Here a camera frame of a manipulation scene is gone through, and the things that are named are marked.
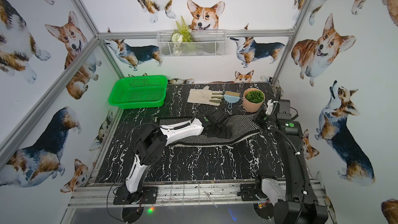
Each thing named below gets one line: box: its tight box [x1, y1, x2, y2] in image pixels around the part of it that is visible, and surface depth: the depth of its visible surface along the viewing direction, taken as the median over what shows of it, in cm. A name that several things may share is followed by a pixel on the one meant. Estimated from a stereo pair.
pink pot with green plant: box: [243, 87, 266, 114], surface depth 102 cm
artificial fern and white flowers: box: [171, 15, 194, 56], surface depth 85 cm
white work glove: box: [187, 85, 224, 106], surface depth 116 cm
